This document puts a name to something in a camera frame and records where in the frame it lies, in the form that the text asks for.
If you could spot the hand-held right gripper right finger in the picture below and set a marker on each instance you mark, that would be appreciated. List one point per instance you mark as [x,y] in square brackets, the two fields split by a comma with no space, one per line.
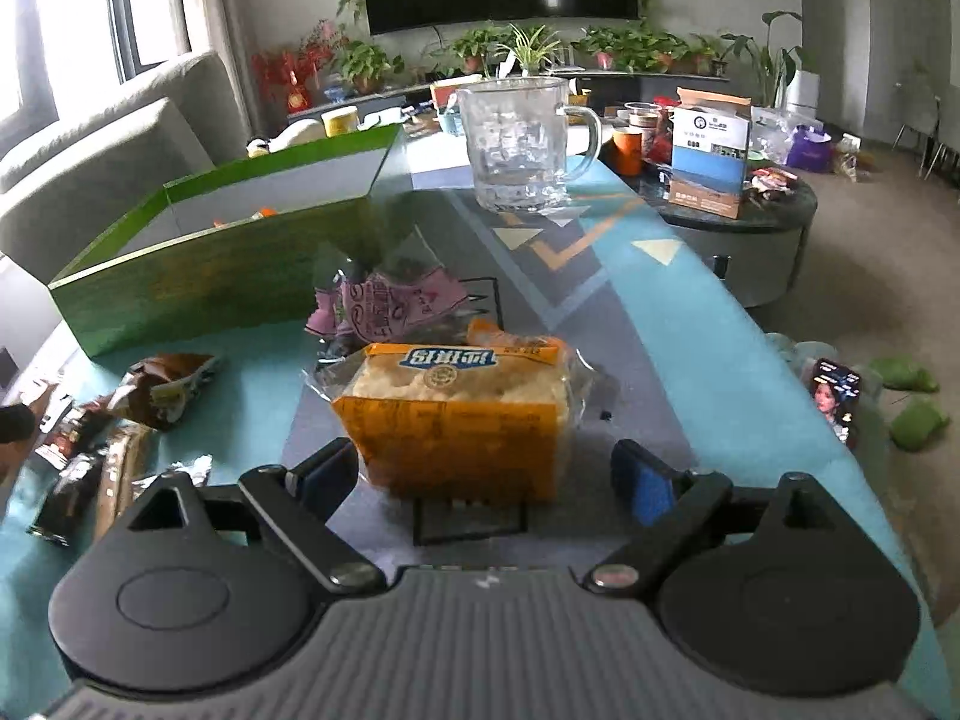
[645,487]

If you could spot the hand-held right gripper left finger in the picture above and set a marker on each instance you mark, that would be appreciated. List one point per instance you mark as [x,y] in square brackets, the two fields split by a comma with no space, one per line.
[330,476]

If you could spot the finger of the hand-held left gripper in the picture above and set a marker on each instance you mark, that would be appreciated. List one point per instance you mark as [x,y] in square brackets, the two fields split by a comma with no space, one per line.
[15,424]

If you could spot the tan kraft snack packet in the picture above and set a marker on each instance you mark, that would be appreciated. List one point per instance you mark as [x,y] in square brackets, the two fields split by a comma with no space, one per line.
[124,472]

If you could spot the yellow orange cake packet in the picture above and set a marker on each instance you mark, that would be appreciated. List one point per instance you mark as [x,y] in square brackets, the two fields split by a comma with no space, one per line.
[450,427]

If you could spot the silver foil snack packet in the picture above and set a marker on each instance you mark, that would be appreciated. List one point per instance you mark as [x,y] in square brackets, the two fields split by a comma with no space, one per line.
[187,469]

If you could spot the green cardboard box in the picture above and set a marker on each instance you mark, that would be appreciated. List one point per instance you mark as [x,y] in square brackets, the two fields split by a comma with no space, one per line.
[210,292]

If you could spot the dark red snack packet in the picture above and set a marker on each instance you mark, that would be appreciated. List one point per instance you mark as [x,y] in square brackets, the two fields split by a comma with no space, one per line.
[75,431]

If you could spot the black snack packet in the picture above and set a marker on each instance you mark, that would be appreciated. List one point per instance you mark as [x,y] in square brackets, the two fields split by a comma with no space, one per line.
[71,495]

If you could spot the brown green snack packet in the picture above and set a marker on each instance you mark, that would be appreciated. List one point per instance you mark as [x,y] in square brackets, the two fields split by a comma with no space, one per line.
[161,390]

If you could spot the teal patterned tablecloth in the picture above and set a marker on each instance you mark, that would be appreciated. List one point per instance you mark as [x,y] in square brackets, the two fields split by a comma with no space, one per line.
[675,315]

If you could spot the pink clear snack packet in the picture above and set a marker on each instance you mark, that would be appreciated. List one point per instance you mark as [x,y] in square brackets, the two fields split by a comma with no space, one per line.
[390,304]

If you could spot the printed photo card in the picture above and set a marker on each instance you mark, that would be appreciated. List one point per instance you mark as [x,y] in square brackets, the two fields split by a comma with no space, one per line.
[836,397]

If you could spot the round dark side table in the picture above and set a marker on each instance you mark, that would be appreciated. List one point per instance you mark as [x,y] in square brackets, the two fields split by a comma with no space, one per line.
[750,255]

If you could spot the green soft object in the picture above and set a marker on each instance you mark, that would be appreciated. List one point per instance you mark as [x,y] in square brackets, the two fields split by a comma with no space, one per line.
[921,426]
[904,375]

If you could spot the grey fabric sofa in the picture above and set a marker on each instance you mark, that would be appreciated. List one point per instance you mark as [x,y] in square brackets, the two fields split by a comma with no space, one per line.
[112,142]

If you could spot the small red white packets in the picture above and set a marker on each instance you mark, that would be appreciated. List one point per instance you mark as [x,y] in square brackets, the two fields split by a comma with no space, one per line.
[772,181]

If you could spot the orange cup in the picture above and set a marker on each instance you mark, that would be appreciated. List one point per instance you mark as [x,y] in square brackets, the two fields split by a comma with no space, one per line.
[628,154]

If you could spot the white blue carton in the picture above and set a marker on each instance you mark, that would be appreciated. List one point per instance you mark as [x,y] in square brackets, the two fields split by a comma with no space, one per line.
[709,157]

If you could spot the yellow can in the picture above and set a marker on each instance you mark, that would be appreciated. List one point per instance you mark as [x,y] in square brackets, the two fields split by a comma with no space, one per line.
[341,122]

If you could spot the clear glass mug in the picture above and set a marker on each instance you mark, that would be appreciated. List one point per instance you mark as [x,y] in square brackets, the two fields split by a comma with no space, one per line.
[517,142]

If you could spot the clear plastic cup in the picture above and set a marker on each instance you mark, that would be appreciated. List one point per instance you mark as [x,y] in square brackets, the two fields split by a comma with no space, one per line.
[645,118]

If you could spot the large black-framed window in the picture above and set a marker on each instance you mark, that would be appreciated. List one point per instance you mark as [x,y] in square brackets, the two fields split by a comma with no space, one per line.
[11,52]

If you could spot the blue plastic basket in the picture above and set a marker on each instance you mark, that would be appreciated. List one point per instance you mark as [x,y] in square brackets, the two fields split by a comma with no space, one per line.
[448,124]

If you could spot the purple gift bag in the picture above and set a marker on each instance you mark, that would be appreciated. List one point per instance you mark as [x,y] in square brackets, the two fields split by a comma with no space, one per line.
[808,150]

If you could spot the grey television console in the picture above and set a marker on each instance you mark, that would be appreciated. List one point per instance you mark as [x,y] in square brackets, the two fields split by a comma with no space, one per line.
[652,82]

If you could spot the orange box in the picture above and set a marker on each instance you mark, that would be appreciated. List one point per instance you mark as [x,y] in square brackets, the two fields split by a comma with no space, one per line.
[454,90]

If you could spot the red flower decoration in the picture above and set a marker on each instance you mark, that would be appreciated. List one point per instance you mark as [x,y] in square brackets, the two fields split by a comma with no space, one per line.
[289,71]

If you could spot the row of potted plants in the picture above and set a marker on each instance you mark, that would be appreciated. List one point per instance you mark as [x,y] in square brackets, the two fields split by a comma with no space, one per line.
[367,64]

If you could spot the white air purifier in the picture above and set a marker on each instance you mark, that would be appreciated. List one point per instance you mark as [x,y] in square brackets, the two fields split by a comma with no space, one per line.
[804,88]

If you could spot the narrow black-framed window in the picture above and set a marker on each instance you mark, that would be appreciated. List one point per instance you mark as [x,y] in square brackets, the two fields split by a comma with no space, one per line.
[150,0]

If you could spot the tall leafy plant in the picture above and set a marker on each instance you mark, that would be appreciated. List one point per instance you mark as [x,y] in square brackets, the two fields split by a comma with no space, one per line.
[772,60]

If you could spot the spider plant in vase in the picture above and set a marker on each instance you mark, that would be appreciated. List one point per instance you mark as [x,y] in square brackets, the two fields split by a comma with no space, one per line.
[529,49]

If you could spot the grey chair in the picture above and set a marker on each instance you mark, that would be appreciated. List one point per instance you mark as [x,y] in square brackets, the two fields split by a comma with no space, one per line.
[919,109]

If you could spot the light curtain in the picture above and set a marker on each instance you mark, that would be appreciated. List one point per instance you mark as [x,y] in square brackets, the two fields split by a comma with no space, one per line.
[225,0]

